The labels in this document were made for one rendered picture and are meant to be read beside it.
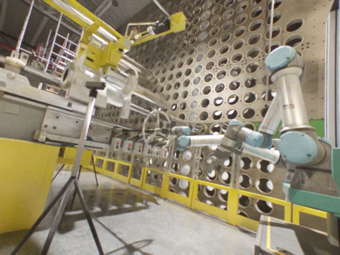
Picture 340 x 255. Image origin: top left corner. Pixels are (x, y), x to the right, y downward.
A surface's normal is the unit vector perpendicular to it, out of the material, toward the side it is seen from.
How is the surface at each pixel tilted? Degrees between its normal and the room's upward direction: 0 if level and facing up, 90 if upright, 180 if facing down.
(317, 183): 73
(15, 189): 90
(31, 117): 90
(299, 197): 90
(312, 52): 90
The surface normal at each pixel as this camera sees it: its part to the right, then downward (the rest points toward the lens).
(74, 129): 0.73, 0.00
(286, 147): -0.82, -0.09
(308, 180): -0.67, -0.51
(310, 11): -0.67, -0.22
